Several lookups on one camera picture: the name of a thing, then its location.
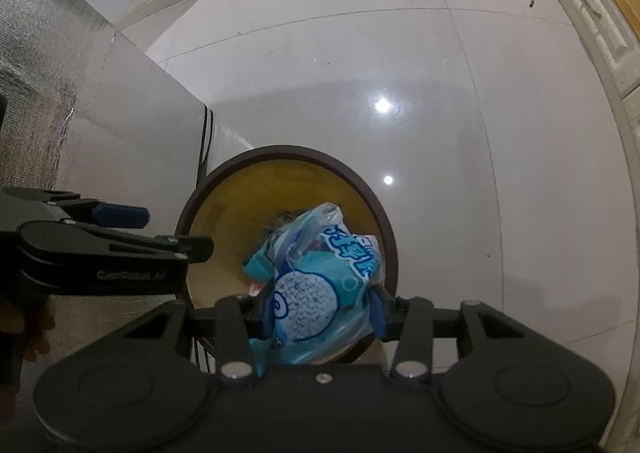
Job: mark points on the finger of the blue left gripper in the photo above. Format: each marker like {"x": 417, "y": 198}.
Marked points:
{"x": 120, "y": 216}

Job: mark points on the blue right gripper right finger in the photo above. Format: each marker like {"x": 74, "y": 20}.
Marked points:
{"x": 384, "y": 316}

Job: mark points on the person's left hand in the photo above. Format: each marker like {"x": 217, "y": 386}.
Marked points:
{"x": 24, "y": 326}

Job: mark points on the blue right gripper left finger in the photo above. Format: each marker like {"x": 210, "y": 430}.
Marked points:
{"x": 264, "y": 318}

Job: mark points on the low white wood-top cabinet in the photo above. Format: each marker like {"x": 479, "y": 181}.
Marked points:
{"x": 610, "y": 30}

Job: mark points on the teal fish snack bag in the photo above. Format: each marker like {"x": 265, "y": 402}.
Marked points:
{"x": 320, "y": 273}

